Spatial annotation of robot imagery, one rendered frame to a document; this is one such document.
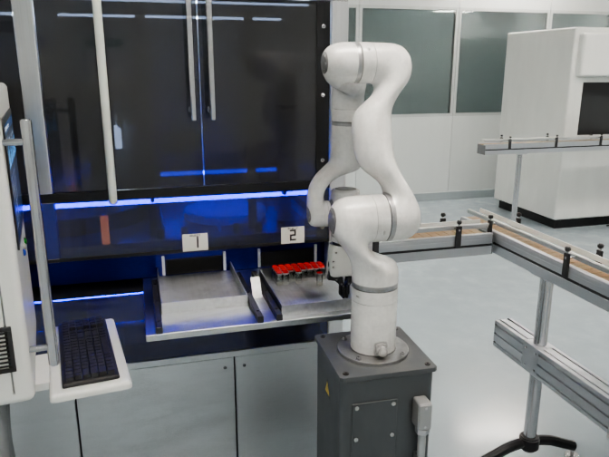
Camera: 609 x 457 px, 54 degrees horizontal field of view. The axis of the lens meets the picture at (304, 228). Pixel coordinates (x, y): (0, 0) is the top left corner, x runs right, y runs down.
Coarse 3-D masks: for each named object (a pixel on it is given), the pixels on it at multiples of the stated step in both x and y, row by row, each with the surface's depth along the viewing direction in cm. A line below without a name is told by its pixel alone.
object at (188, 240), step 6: (186, 234) 201; (192, 234) 202; (198, 234) 203; (204, 234) 203; (186, 240) 202; (192, 240) 203; (198, 240) 203; (204, 240) 204; (186, 246) 202; (192, 246) 203; (198, 246) 204; (204, 246) 204
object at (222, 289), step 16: (208, 272) 215; (224, 272) 215; (160, 288) 199; (176, 288) 199; (192, 288) 199; (208, 288) 199; (224, 288) 199; (240, 288) 196; (160, 304) 184; (176, 304) 180; (192, 304) 181; (208, 304) 182; (224, 304) 184; (240, 304) 185
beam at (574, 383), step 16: (496, 320) 256; (512, 320) 256; (496, 336) 257; (512, 336) 246; (528, 336) 241; (512, 352) 246; (528, 352) 235; (544, 352) 228; (560, 352) 228; (528, 368) 236; (544, 368) 229; (560, 368) 218; (576, 368) 215; (560, 384) 218; (576, 384) 210; (592, 384) 204; (608, 384) 204; (576, 400) 210; (592, 400) 203; (608, 400) 196; (592, 416) 204; (608, 416) 198
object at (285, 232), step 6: (282, 228) 210; (288, 228) 211; (294, 228) 211; (300, 228) 212; (282, 234) 211; (288, 234) 211; (300, 234) 212; (282, 240) 211; (288, 240) 212; (294, 240) 212; (300, 240) 213
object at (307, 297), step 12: (264, 276) 202; (276, 288) 199; (288, 288) 199; (300, 288) 199; (312, 288) 199; (324, 288) 199; (336, 288) 199; (276, 300) 183; (288, 300) 189; (300, 300) 189; (312, 300) 189; (324, 300) 189; (336, 300) 181; (348, 300) 182; (288, 312) 178; (300, 312) 179; (312, 312) 180
